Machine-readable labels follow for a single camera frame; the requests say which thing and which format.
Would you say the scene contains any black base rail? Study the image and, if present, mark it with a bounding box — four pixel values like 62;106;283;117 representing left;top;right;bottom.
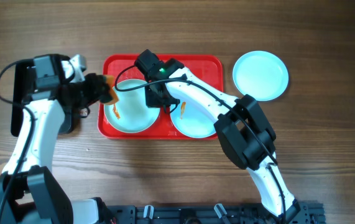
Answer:
108;202;326;224

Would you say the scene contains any black water tray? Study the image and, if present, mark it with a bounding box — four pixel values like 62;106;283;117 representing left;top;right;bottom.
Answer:
11;62;78;137

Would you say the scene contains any orange green sponge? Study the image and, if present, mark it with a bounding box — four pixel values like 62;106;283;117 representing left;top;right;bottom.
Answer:
100;75;119;105

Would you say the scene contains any red plastic tray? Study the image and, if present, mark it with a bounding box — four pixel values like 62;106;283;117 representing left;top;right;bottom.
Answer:
98;54;224;140

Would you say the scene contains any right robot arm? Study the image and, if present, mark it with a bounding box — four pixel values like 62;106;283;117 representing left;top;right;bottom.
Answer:
134;50;300;223

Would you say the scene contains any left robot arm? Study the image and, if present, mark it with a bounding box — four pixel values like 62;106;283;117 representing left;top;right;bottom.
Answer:
0;54;117;223

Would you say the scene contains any left black cable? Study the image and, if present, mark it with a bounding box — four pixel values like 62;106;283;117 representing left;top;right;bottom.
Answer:
0;58;38;224

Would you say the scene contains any light blue plate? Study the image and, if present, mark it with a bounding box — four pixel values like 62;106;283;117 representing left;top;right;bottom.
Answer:
170;101;216;139
232;50;289;101
103;88;160;134

